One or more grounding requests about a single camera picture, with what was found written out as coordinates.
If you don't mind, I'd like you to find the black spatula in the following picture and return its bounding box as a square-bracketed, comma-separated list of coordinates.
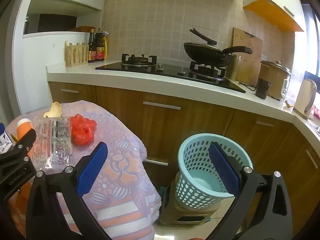
[190, 28, 218, 46]

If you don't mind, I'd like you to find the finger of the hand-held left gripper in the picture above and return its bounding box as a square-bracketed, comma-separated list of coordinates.
[0, 129, 37, 167]

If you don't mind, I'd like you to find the metal canister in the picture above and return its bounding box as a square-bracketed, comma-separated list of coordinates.
[226, 54, 242, 80]

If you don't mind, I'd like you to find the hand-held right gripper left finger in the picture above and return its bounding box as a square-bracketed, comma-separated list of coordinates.
[26, 141, 118, 240]

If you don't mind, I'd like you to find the small dark sauce bottle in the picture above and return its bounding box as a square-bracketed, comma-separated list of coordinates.
[88, 29, 97, 63]

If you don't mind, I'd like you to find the orange paper cup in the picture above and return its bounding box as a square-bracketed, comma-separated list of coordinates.
[16, 119, 35, 143]

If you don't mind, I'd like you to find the large dark sauce bottle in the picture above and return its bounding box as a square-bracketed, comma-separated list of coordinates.
[95, 27, 105, 62]

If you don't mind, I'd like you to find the wooden kitchen counter cabinet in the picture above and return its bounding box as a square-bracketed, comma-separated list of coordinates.
[46, 59, 320, 230]

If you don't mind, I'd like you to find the floral printed blanket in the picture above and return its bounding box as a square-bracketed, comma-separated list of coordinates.
[5, 100, 162, 240]

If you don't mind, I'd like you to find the black cup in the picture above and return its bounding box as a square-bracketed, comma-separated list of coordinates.
[255, 78, 271, 100]

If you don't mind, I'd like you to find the light blue plastic basket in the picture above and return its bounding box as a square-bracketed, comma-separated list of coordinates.
[175, 133, 253, 211]

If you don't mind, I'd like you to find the black frying pan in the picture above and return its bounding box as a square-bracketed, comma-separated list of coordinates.
[183, 42, 253, 68]

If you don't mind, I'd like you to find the wooden cutting board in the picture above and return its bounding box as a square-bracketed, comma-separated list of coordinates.
[232, 27, 263, 87]

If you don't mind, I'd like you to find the beige electric kettle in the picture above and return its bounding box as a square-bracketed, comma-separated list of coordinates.
[292, 78, 317, 119]

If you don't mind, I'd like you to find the clear printed plastic packet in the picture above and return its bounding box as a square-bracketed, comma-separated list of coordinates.
[27, 117, 74, 173]

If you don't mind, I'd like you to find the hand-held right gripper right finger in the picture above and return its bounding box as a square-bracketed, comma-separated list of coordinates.
[200, 141, 293, 240]

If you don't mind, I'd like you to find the black glass gas stove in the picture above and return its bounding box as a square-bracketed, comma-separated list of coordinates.
[95, 54, 247, 93]

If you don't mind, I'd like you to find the brown rice cooker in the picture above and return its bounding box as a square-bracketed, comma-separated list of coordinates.
[257, 60, 292, 102]

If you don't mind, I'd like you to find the tan plastic stool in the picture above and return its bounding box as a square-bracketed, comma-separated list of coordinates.
[160, 172, 222, 227]

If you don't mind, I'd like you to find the red plastic bag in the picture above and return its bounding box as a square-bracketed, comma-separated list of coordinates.
[69, 114, 97, 145]

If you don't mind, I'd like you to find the window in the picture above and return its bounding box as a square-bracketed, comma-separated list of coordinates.
[301, 0, 320, 78]

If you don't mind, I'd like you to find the beige utensil holder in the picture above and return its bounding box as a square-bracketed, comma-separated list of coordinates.
[65, 40, 90, 67]

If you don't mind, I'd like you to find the brown wooden tray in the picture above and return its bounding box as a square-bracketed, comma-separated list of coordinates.
[69, 26, 96, 33]

